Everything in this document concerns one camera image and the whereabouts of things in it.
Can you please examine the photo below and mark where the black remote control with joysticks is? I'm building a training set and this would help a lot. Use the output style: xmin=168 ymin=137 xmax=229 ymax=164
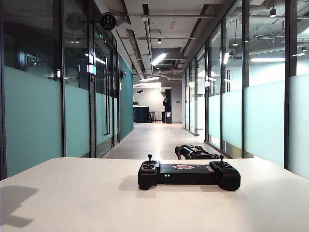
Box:
xmin=138 ymin=153 xmax=241 ymax=191

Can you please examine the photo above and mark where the black quadruped robot dog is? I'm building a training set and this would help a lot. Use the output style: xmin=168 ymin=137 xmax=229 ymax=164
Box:
xmin=174 ymin=144 xmax=221 ymax=160

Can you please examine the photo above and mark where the dark counter with white top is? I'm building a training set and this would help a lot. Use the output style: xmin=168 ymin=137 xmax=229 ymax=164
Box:
xmin=133 ymin=106 xmax=151 ymax=123

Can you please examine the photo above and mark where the black standing kiosk machine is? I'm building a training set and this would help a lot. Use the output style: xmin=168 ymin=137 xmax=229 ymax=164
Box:
xmin=162 ymin=88 xmax=172 ymax=124

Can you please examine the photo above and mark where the round black hanging sign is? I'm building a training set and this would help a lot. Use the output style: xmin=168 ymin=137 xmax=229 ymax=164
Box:
xmin=98 ymin=12 xmax=117 ymax=30

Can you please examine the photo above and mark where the long black door handle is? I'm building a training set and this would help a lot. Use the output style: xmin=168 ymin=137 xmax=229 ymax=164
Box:
xmin=103 ymin=56 xmax=111 ymax=136

